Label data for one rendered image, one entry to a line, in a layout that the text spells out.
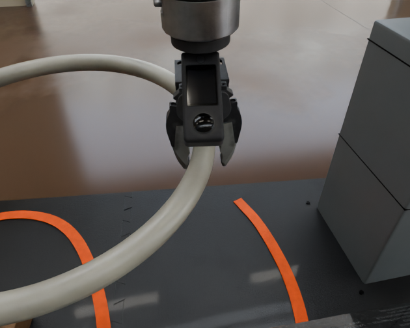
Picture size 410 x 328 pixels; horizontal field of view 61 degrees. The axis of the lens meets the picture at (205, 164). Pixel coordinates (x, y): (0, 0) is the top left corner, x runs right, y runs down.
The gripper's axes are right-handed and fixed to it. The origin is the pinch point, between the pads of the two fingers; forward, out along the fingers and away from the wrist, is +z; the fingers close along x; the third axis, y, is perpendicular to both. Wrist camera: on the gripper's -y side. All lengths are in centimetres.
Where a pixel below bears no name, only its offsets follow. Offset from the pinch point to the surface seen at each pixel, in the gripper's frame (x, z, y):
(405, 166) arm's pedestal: -60, 34, 29
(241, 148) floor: -27, 92, 106
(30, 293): 17.5, -6.9, -22.6
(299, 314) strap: -32, 85, 10
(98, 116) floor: 59, 93, 145
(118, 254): 9.8, -7.1, -19.3
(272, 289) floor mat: -25, 86, 20
